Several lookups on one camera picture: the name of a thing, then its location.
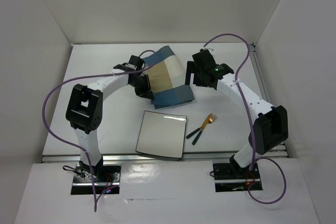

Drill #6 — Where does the blue beige white placemat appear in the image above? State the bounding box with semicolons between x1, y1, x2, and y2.
143;46;195;109

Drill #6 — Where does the square white black-rimmed plate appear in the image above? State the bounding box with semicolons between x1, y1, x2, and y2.
135;111;187;159

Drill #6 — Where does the gold fork green handle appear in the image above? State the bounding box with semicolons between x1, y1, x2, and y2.
192;114;218;145

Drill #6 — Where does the gold knife green handle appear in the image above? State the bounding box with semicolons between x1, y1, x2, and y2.
186;113;213;139

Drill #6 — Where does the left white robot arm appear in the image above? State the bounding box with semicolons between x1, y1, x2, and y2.
66;56;154;182

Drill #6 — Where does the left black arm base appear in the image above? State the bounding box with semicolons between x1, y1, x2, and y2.
62;165;121;195

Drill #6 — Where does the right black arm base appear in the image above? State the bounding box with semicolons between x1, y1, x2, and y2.
209;163;263;193

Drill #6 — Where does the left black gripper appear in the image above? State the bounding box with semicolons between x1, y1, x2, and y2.
129;73;154;100

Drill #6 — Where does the aluminium rail frame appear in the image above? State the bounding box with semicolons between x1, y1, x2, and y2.
40;42;289;164

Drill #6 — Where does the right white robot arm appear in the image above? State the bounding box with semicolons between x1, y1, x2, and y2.
185;49;288;178

